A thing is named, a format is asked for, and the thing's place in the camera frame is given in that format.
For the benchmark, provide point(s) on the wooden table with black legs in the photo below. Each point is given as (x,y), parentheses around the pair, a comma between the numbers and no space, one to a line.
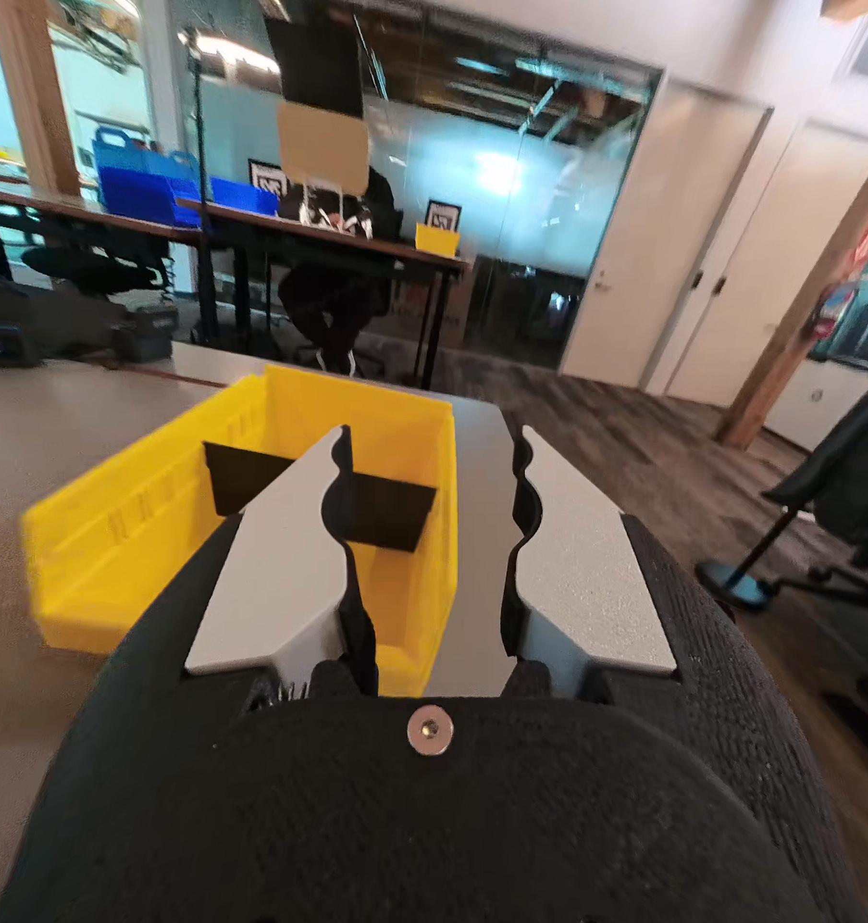
(376,249)
(117,220)

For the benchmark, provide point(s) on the black light stand pole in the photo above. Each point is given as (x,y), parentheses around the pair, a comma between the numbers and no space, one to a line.
(202,216)

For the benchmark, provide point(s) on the red alarm box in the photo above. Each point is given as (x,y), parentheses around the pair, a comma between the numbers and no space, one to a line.
(834,310)

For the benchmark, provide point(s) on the tall blue plastic crate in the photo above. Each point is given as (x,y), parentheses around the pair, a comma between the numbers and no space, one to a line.
(138,187)

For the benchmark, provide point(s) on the black charger with display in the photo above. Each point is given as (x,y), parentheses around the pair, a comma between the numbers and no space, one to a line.
(16,346)

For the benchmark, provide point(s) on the low blue plastic bin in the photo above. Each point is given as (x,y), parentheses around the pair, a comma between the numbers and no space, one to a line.
(243,196)

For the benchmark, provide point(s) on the pale wooden post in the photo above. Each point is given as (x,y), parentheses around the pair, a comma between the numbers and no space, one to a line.
(34,94)

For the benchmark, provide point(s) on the white door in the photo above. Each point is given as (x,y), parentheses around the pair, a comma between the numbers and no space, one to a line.
(657,252)
(765,288)

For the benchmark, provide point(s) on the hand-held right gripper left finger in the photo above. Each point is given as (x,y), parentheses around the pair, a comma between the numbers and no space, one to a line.
(282,577)

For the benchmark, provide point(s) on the dark wooden post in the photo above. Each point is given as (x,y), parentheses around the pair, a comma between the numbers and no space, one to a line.
(787,339)

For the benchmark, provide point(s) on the black charging dock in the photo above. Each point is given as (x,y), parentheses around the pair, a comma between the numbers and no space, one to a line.
(145,332)

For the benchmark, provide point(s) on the grey box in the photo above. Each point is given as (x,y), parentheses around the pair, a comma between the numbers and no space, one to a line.
(73,317)

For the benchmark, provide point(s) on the yellow bin with black divider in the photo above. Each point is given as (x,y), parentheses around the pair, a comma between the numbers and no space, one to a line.
(117,548)

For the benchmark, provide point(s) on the small yellow bin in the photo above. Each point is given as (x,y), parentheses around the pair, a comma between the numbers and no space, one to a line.
(436,241)

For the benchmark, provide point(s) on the framed printed tag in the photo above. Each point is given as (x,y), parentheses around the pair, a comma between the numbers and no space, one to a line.
(442,214)
(264,180)

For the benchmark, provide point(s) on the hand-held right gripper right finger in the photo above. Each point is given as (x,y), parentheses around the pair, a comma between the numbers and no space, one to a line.
(585,591)

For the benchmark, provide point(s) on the cardboard box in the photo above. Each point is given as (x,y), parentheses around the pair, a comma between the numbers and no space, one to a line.
(448,310)

